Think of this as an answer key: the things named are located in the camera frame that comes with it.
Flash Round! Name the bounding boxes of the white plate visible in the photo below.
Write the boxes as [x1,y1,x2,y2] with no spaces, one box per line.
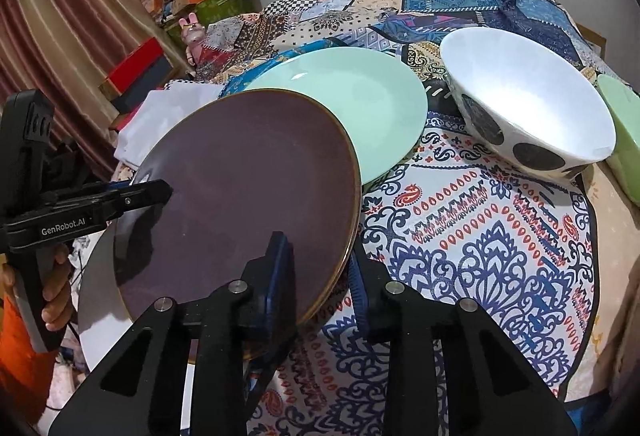
[78,225,139,371]

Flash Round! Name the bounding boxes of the purple plate brown rim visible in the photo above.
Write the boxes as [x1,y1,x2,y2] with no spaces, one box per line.
[114,89,361,322]

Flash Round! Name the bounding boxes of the person's left hand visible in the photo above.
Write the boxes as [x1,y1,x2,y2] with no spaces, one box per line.
[41,244,74,332]

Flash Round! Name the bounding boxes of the dark navy box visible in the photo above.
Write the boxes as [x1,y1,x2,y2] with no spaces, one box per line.
[112,56,172,114]

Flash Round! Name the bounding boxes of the patchwork patterned bedspread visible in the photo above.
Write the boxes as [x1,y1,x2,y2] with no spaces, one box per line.
[196,0,639,435]

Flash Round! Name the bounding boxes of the white folded cloth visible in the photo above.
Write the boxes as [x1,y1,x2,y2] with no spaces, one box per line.
[115,80,224,168]

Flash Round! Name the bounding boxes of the red box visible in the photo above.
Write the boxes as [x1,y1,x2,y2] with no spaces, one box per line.
[106,37,164,96]

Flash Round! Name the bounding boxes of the mint green plate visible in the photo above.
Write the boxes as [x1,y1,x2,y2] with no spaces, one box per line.
[247,47,428,183]

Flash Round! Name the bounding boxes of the orange sleeve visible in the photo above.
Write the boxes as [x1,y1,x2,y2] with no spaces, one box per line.
[0,299,58,424]

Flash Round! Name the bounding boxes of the pink bunny toy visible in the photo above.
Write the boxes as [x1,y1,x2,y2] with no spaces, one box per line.
[179,12,206,66]

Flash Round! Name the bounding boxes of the striped brown curtain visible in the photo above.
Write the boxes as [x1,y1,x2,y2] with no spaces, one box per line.
[1,0,186,178]

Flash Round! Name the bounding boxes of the green patterned box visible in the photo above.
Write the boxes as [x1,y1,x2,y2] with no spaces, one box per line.
[194,0,245,26]

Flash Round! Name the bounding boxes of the white bowl black dots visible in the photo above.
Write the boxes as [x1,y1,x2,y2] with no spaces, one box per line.
[439,27,616,180]

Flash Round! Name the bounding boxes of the small mint green bowl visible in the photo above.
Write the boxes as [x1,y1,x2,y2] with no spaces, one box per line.
[597,74,640,206]

